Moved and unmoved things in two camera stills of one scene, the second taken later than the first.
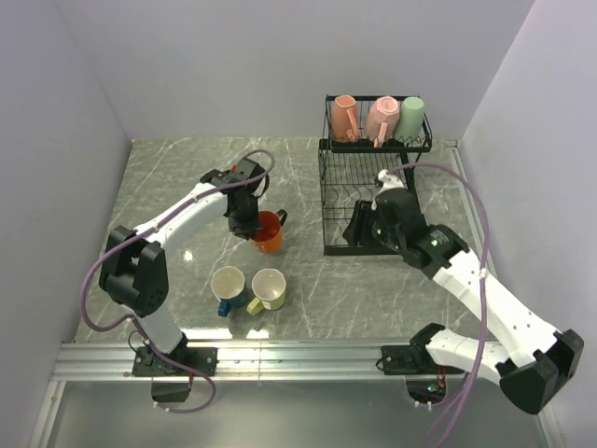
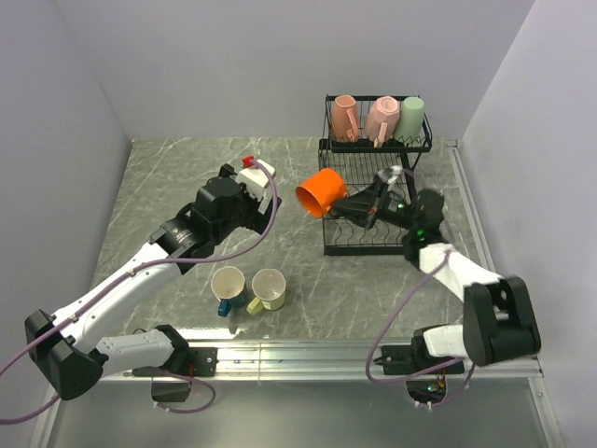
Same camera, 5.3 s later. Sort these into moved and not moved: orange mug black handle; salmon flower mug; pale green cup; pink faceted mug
Moved: orange mug black handle
Not moved: pink faceted mug; pale green cup; salmon flower mug
